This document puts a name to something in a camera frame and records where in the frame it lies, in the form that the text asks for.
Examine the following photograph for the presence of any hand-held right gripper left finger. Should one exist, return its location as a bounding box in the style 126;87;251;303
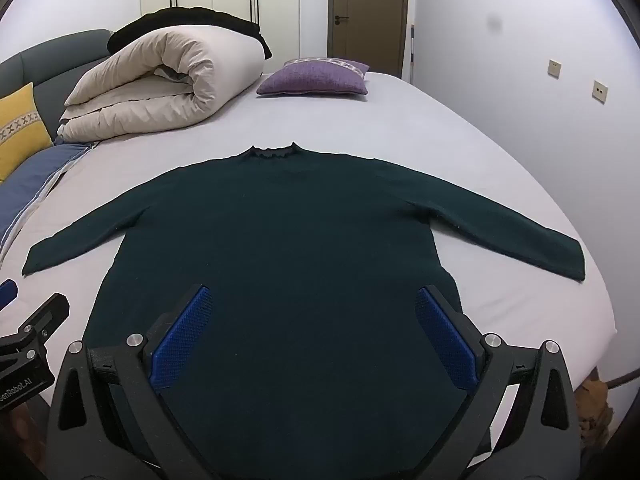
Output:
47;284;216;480

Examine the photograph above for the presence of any brown crumpled bag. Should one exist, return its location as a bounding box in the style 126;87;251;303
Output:
575;367;615;441

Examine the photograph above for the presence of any blue blanket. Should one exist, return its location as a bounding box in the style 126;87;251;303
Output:
0;141;96;261

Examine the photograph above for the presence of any yellow cushion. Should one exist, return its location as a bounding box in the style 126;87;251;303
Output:
0;81;53;183

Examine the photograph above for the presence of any black cloth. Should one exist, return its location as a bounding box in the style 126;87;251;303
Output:
107;6;273;61

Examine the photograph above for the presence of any beige rolled duvet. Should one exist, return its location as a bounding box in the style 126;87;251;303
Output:
56;25;266;145

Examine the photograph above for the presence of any grey headboard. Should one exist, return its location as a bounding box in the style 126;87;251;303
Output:
0;29;113;133

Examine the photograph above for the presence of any brown door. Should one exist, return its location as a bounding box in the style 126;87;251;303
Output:
327;0;411;78

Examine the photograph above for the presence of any dark green sweater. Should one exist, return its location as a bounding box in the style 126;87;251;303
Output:
22;141;587;480

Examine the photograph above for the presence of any purple cushion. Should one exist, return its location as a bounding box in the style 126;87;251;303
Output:
256;57;371;97

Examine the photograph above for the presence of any black cable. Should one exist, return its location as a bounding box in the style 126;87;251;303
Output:
602;366;640;389

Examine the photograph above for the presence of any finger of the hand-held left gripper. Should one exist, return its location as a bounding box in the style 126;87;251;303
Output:
0;279;19;312
19;292;71;346

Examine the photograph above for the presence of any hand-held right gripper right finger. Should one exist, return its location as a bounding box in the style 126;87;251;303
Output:
415;285;583;480

